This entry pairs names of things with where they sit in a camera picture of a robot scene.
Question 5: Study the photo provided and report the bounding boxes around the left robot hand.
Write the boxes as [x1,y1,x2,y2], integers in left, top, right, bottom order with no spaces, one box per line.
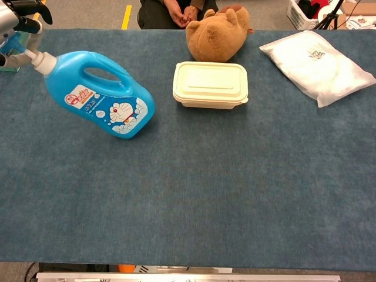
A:
[0,0,53,70]

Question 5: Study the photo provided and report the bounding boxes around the blue pump detergent bottle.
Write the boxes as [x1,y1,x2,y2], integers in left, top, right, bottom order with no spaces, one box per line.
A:
[0,31,156,139]

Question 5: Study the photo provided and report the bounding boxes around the yellow floor tape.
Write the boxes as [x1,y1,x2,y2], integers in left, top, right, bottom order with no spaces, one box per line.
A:
[121,5,133,30]

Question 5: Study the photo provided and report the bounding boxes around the seated person dark clothes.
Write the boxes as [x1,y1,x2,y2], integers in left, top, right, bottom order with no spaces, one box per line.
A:
[137,0,220,30]

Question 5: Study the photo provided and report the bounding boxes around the brown plush toy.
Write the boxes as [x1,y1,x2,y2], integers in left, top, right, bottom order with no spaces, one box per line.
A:
[185,4,255,63]

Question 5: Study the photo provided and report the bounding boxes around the cream lidded lunch box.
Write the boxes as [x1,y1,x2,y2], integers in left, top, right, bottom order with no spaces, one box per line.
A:
[172,61,249,110]

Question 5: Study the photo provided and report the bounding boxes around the blue felt table cloth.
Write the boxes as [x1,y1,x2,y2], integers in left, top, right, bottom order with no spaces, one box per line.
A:
[0,28,376,271]

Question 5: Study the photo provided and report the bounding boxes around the white plastic basket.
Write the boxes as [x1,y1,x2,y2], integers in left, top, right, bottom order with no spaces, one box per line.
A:
[287,0,324,30]

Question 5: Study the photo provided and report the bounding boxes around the white plastic bag QR label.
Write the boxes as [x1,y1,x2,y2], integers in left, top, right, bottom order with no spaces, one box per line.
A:
[258,29,376,108]

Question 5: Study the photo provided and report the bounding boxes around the black tripod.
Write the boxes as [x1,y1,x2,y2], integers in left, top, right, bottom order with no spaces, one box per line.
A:
[313,0,346,30]

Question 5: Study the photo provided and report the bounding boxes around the brown cardboard box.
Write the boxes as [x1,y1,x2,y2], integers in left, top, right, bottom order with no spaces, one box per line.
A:
[342,1,376,30]

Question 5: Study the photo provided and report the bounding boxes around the black floor cables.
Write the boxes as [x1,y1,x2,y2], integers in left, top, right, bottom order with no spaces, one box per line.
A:
[24,262,39,282]

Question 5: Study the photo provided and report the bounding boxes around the aluminium profile rail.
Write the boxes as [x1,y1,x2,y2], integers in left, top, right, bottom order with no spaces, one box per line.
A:
[35,271,341,282]

